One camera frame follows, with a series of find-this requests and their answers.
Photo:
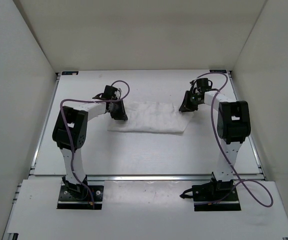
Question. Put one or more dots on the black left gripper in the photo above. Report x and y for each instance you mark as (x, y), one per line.
(121, 115)

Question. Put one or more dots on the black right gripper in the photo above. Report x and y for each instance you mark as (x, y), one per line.
(185, 107)

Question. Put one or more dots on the white pleated skirt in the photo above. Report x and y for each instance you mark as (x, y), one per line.
(152, 117)

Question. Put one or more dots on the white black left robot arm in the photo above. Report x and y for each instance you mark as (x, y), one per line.
(70, 133)

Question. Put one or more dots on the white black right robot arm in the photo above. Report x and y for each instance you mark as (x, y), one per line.
(231, 124)

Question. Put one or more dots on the dark label sticker right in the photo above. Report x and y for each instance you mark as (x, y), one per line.
(223, 71)

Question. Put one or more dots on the dark label sticker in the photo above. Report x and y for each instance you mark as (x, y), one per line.
(223, 71)
(69, 73)

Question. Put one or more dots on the dark label sticker left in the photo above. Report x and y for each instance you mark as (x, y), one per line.
(69, 73)

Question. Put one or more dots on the aluminium table rail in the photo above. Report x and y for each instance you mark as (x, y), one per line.
(151, 178)

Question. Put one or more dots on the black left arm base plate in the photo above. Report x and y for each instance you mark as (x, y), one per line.
(67, 200)

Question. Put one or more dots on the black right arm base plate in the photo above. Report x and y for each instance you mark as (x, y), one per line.
(207, 199)

